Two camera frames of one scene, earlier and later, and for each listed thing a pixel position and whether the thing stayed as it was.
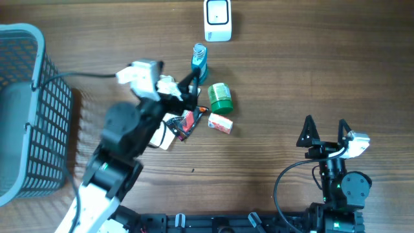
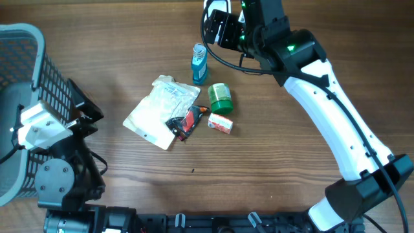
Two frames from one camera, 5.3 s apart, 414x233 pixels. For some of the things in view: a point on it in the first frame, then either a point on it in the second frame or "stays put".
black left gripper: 176,105 → 88,109
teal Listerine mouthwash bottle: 199,59 stays put
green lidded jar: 220,95 stays put
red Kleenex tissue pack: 220,123 stays put
